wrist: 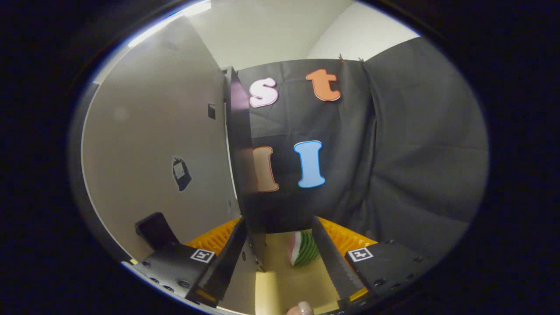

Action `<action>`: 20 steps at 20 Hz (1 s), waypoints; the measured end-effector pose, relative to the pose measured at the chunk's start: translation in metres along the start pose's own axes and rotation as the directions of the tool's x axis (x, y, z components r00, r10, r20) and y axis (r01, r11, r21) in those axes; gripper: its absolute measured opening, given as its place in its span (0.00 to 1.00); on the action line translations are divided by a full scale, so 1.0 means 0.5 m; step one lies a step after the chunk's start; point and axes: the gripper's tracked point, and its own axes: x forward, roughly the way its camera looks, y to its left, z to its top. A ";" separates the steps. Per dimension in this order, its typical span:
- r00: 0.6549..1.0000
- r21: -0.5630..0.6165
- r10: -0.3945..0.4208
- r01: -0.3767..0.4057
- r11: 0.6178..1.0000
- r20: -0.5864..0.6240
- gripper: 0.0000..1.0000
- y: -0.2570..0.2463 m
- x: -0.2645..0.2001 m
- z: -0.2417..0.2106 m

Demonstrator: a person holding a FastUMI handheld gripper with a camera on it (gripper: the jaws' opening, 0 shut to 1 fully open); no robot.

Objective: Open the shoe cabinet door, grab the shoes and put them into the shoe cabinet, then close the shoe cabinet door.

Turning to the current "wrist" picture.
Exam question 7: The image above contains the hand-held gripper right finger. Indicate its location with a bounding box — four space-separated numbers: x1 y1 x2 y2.
311 216 434 307

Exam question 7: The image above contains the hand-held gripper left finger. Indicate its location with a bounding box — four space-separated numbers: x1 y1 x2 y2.
130 217 248 308

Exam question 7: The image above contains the white shoe cabinet door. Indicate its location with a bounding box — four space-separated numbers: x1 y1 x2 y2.
81 15 241 263

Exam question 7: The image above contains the watermelon slice toy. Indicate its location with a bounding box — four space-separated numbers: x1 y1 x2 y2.
287 231 320 267

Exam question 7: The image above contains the black backdrop cloth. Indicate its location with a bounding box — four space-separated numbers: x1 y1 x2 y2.
236 37 490 263

